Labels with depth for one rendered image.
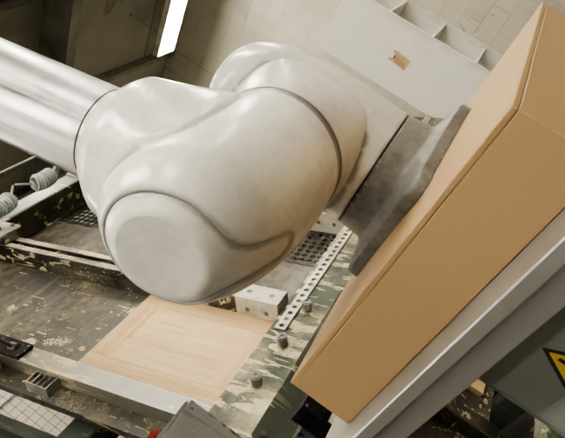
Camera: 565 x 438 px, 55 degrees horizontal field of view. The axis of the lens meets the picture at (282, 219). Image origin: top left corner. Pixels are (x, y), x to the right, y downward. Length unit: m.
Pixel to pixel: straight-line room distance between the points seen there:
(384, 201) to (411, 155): 0.06
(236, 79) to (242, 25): 6.46
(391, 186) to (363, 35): 4.37
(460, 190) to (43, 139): 0.38
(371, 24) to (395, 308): 4.47
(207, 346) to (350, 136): 0.89
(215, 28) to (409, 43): 3.16
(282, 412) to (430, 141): 0.71
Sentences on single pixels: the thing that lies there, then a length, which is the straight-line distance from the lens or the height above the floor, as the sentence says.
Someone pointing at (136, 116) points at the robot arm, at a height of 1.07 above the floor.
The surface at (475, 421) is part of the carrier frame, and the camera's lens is 1.74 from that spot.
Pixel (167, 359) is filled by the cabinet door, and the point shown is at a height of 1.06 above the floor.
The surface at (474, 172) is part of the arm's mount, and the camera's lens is 0.42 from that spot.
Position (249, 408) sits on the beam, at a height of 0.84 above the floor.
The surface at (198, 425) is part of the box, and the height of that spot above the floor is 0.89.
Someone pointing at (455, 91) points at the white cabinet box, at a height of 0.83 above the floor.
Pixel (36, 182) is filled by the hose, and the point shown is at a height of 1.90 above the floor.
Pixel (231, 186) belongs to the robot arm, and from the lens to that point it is 0.42.
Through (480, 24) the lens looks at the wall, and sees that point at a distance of 6.15.
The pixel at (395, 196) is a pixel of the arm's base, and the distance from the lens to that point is 0.59.
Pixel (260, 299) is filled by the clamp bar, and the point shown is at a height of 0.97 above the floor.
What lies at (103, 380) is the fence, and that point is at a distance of 1.34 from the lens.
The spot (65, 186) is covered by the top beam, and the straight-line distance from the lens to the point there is 2.27.
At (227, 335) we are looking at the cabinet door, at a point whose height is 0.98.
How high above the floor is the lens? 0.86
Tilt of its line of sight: 7 degrees up
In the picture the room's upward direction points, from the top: 56 degrees counter-clockwise
